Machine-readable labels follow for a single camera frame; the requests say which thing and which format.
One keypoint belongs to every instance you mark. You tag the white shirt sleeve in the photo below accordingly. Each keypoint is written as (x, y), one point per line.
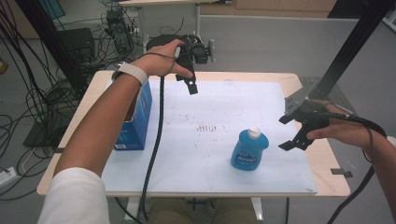
(74, 199)

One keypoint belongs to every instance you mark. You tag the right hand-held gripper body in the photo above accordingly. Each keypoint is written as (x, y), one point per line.
(311, 115)

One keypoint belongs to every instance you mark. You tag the black equipment box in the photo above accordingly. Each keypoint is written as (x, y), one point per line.
(77, 42)

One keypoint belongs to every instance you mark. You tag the blue bottle with white cap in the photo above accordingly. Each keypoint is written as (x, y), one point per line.
(247, 152)

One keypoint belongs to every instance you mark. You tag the white power strip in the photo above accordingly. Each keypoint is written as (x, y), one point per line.
(7, 177)

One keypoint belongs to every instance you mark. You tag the blue cardboard box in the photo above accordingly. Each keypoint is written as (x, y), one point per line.
(137, 127)

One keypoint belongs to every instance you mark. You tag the white-legged background table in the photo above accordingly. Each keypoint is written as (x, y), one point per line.
(174, 2)

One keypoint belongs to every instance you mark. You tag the black computer tower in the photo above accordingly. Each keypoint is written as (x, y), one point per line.
(120, 34)

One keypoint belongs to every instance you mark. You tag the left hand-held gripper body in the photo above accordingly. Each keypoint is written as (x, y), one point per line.
(199, 49)

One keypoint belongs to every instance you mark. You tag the white table leg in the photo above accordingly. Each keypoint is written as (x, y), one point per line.
(133, 208)
(257, 208)

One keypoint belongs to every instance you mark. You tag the wooden cabinet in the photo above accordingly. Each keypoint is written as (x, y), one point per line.
(280, 6)

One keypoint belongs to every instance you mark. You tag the person's right hand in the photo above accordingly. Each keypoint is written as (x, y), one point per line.
(345, 130)

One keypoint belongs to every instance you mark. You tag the person's left hand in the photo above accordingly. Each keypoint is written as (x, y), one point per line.
(158, 62)

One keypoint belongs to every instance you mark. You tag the black metal stand post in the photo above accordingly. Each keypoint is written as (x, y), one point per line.
(46, 31)
(351, 46)

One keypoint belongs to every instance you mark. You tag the teal board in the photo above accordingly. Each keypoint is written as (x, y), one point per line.
(53, 7)

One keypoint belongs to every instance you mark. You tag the white table mat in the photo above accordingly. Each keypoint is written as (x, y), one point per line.
(202, 168)

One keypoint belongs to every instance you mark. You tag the grey tape piece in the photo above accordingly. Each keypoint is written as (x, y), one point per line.
(341, 172)
(58, 150)

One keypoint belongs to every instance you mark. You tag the black floor base plate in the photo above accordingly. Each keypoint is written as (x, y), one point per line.
(40, 138)

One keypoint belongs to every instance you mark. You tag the wristwatch with white band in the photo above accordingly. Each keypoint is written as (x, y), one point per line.
(137, 73)

